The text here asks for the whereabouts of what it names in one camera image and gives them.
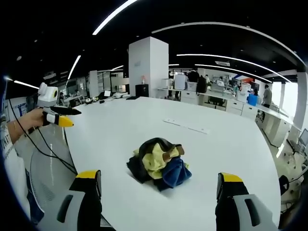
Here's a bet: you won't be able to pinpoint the black office chair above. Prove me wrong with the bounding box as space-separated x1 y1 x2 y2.
278 175 290 197

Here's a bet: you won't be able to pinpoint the person's blue jeans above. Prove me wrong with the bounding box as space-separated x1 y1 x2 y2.
26 191 45 226

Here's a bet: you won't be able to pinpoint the white table cable cover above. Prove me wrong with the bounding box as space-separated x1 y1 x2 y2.
163 118 211 135

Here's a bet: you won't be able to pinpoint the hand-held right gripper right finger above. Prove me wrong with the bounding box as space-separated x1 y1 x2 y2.
215 172 280 231

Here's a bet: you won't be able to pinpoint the person's left hand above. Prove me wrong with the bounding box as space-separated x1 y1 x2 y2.
17 107 45 136

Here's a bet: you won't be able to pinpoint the black box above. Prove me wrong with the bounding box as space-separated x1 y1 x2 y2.
135 84 150 98

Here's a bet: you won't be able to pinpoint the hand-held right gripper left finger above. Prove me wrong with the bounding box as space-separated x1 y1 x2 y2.
56 169 103 231

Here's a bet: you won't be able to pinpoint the black yellow blue garment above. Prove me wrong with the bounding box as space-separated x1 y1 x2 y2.
126 137 193 192

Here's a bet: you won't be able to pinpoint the long white ceiling light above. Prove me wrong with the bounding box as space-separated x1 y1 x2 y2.
92 0 140 36

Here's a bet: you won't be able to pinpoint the white drawer cabinet row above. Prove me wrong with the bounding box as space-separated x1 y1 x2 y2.
180 90 259 121

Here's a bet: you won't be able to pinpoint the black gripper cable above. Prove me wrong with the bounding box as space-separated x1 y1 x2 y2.
8 97 78 175

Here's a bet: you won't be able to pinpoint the white square pillar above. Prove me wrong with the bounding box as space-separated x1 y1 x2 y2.
128 36 169 98

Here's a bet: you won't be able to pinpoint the blue storage bin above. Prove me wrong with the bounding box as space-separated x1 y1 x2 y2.
247 93 262 107

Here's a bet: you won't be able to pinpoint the computer monitor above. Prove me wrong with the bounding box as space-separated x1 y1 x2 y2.
299 128 308 148

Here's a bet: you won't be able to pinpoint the person's white printed shirt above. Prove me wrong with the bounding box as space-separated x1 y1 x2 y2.
0 129 33 217

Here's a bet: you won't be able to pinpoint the grey mesh office chair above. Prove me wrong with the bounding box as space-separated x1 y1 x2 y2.
29 143 78 218

